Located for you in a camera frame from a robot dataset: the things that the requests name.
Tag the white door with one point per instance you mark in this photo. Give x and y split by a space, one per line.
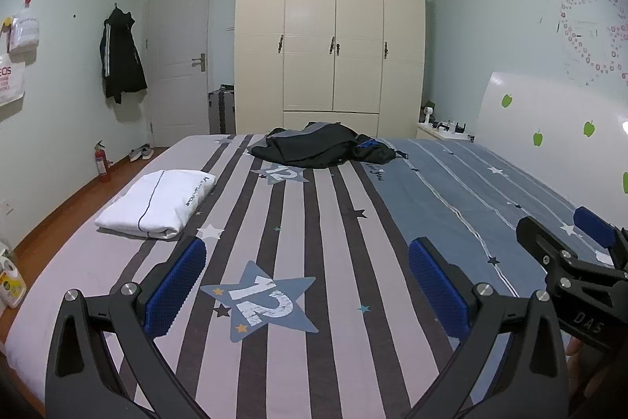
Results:
171 55

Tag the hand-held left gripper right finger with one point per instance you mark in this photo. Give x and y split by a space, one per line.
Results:
436 286

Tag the cream wardrobe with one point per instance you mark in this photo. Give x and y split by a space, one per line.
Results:
309 31

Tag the white headboard with green stickers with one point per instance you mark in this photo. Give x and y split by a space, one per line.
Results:
539 154

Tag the white nightstand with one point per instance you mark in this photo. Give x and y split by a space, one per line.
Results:
441 135

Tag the small black stand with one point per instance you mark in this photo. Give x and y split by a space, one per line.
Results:
458 127

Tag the white bottle with yellow label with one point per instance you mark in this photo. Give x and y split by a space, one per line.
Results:
12 284

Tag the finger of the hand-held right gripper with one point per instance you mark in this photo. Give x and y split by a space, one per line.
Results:
591 222
539 240

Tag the striped star print bed sheet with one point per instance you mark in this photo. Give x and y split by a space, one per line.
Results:
314 227

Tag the grey shoe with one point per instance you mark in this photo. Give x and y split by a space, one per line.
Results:
136 155
147 151

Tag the pink flower wall stickers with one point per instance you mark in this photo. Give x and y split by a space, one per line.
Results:
588 31

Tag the red fire extinguisher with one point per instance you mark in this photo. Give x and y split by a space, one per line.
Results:
102 163

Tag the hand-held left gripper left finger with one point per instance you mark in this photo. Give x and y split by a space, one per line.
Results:
176 286

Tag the person's right hand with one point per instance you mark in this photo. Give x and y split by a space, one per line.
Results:
573 347

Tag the grey ribbed suitcase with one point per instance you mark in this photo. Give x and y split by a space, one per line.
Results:
221 109

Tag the black jacket on bed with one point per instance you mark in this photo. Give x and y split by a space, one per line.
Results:
304 149

